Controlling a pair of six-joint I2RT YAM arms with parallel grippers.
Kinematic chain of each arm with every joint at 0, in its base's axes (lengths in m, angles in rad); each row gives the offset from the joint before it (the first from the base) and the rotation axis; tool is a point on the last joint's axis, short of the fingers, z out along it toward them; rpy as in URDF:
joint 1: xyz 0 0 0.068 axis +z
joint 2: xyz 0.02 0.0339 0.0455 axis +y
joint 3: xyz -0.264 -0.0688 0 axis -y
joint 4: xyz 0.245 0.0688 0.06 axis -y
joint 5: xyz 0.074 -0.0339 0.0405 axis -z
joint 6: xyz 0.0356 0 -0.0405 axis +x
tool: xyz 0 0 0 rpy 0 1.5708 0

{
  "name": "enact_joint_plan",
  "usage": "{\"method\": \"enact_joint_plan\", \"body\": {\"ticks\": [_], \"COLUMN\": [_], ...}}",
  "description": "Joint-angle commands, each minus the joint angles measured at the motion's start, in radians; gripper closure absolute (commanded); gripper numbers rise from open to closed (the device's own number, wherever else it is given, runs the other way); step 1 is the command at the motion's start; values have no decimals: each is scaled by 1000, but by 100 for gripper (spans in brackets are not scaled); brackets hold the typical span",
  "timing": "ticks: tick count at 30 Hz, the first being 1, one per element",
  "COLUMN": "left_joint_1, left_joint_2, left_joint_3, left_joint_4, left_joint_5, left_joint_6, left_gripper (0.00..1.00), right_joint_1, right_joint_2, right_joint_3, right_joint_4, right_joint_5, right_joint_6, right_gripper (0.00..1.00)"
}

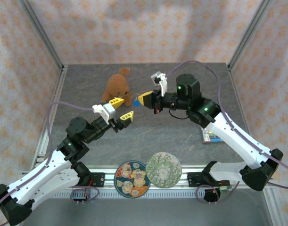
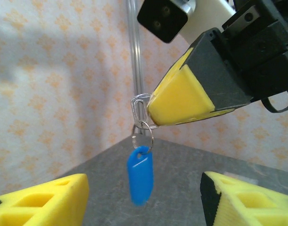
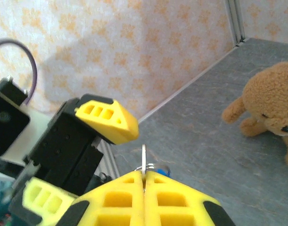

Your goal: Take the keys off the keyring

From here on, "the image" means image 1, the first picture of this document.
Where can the key with blue cover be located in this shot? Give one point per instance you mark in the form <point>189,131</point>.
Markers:
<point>135,103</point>

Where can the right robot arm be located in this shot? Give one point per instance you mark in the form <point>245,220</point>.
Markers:
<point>240,141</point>

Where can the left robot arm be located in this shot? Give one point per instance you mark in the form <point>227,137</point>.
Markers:
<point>40,176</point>

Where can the brown plush toy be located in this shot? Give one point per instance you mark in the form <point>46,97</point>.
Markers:
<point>116,84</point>

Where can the crayon box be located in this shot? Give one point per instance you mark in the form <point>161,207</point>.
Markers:
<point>208,137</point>

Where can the blue cartoon coaster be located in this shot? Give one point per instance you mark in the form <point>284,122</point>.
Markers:
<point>132,180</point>

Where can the green floral coaster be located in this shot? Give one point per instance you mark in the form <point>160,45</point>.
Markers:
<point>163,169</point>

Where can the small green circuit board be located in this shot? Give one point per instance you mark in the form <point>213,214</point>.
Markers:
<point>225,188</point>

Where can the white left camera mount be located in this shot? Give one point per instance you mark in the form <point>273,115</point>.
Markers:
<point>99,108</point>

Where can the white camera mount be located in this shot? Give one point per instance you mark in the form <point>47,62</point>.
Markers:
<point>99,108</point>
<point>163,84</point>

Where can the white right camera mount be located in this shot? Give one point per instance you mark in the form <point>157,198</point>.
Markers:
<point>163,84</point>

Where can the left aluminium side rail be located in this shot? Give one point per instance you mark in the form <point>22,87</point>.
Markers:
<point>53,94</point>

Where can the aluminium side rail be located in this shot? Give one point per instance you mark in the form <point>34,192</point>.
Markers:
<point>236,94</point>
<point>53,94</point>

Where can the right aluminium side rail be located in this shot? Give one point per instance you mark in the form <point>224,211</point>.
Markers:
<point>236,94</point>

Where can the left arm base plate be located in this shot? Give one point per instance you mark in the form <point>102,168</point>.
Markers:
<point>97,180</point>

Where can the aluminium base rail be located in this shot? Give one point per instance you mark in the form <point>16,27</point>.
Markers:
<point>109,179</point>

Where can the right aluminium frame post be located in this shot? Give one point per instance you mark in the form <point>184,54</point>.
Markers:
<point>248,35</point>

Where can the aluminium frame post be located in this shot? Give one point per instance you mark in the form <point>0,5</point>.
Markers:
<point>43,35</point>
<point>248,35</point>

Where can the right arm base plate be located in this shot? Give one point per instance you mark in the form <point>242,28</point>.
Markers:
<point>195,179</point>

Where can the left aluminium frame post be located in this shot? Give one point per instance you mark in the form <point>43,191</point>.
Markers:
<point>43,35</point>

